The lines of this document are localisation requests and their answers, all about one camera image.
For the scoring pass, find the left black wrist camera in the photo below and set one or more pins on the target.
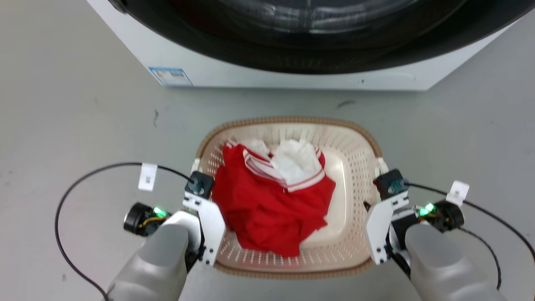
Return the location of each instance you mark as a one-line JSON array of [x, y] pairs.
[[199, 183]]

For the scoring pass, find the beige perforated laundry basket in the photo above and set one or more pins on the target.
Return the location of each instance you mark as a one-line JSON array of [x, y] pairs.
[[355, 167]]

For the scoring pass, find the black round washing machine door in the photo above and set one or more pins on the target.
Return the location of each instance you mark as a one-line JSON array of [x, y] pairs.
[[317, 54]]

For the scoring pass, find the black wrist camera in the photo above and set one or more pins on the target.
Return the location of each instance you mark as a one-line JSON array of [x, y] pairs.
[[199, 183], [391, 183]]

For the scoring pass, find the white crumpled garment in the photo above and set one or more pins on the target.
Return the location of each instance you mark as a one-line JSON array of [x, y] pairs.
[[297, 163]]

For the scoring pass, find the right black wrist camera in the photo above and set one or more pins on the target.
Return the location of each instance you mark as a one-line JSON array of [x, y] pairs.
[[391, 183]]

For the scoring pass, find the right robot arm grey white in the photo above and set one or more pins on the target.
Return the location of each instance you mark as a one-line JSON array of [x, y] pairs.
[[443, 263]]

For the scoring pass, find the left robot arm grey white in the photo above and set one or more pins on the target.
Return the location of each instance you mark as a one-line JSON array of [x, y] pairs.
[[161, 259]]

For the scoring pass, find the white washing machine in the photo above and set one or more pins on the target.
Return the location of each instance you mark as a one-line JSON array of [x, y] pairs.
[[250, 77]]

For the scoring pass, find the red garment with white stripes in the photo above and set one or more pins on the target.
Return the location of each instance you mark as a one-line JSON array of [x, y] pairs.
[[263, 209]]

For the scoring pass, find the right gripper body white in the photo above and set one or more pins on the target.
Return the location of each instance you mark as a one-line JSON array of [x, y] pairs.
[[378, 230]]

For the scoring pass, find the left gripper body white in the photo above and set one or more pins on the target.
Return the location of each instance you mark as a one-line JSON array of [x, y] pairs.
[[211, 225]]

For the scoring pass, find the blue white energy label sticker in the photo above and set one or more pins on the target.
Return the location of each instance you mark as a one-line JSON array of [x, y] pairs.
[[170, 76]]

